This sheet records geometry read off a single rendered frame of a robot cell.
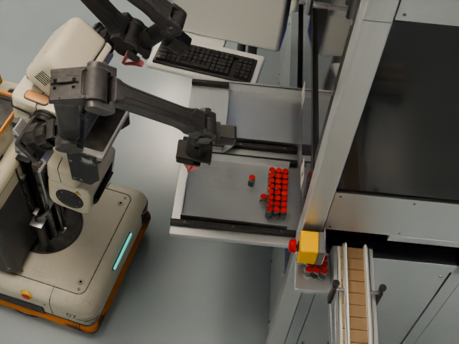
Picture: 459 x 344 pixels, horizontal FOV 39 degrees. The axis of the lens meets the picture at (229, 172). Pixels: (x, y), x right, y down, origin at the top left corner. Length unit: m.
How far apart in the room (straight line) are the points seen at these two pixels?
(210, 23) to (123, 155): 0.97
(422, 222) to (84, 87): 1.03
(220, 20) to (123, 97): 1.24
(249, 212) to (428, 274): 0.61
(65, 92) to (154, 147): 1.94
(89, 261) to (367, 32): 1.69
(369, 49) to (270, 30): 1.28
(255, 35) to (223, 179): 0.75
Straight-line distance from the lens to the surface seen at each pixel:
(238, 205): 2.14
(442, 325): 2.60
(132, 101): 1.55
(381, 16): 1.38
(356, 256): 2.05
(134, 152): 3.40
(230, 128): 1.82
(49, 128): 1.88
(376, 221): 1.95
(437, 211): 1.93
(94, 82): 1.49
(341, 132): 1.62
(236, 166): 2.24
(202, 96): 2.44
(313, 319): 2.53
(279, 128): 2.36
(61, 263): 2.75
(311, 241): 1.93
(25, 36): 4.08
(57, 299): 2.70
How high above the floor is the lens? 2.65
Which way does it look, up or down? 53 degrees down
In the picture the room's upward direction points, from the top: 6 degrees clockwise
